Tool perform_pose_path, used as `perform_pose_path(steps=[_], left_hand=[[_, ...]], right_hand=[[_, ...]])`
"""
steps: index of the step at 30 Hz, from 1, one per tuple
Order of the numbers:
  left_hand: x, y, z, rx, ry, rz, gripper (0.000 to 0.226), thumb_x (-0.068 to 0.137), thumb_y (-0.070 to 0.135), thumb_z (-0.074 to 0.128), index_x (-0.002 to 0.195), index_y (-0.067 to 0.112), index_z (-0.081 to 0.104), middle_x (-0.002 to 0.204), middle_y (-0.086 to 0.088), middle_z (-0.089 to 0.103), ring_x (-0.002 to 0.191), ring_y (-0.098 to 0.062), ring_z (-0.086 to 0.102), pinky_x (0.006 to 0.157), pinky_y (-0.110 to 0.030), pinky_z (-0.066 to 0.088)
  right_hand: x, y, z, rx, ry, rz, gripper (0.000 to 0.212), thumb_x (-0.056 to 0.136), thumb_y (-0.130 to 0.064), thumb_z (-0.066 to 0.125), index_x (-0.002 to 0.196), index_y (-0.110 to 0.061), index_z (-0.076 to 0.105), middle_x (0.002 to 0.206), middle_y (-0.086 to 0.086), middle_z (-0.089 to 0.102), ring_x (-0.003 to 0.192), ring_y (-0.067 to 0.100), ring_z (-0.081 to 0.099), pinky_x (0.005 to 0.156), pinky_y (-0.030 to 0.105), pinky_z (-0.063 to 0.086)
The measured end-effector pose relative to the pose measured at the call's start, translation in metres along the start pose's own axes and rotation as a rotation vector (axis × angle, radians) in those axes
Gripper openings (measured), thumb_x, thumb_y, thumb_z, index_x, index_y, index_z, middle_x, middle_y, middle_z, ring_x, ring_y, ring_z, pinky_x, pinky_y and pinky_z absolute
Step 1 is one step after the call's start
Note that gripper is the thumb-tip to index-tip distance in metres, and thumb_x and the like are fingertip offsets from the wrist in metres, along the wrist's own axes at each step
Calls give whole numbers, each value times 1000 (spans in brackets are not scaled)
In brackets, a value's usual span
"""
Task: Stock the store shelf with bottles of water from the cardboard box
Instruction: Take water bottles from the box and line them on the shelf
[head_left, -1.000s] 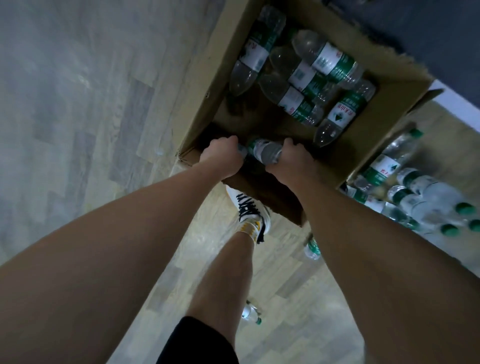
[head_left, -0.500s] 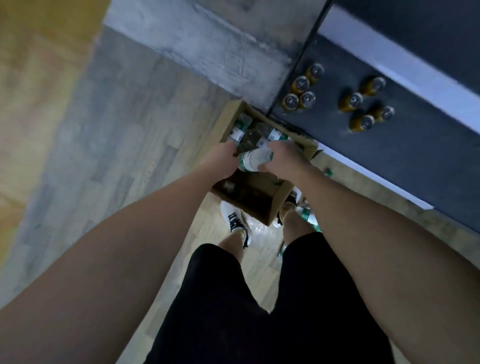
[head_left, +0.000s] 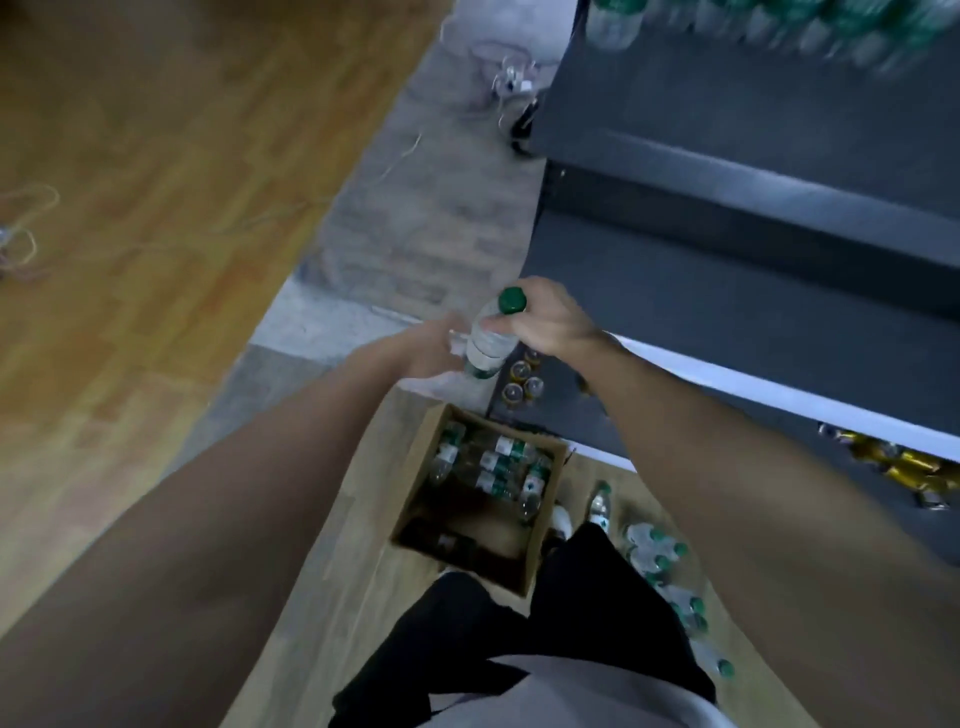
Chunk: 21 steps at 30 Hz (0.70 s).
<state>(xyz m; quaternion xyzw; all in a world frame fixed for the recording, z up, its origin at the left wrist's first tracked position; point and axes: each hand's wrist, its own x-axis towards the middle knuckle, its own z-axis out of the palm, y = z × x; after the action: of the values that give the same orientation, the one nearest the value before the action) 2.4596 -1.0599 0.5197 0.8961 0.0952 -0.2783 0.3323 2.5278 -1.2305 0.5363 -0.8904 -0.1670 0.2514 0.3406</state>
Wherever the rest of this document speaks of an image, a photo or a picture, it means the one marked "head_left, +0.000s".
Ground white power strip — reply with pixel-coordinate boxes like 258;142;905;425
491;63;541;99

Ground person's left forearm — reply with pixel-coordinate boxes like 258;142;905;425
0;344;429;728

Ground person's left hand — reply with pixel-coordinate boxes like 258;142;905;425
397;318;474;380

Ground person's black shorts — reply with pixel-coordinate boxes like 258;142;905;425
329;521;718;728

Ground water bottle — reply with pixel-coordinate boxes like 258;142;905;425
461;287;528;382

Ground dark grey metal shelf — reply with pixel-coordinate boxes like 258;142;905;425
487;0;960;568

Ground group of small gold cans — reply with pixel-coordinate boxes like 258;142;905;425
500;348;547;406

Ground scattered gold drink cans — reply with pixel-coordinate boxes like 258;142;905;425
817;423;960;511

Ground brown cardboard box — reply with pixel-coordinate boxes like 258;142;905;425
389;403;571;598

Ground white floor cable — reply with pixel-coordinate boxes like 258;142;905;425
0;14;541;279

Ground person's right forearm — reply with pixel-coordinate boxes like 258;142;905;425
577;337;960;728

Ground person's right hand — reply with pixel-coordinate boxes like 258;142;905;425
479;275;609;361

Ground row of shelved water bottles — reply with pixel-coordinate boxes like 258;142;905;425
584;0;960;73

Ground person's white shirt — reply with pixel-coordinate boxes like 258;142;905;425
419;654;740;728

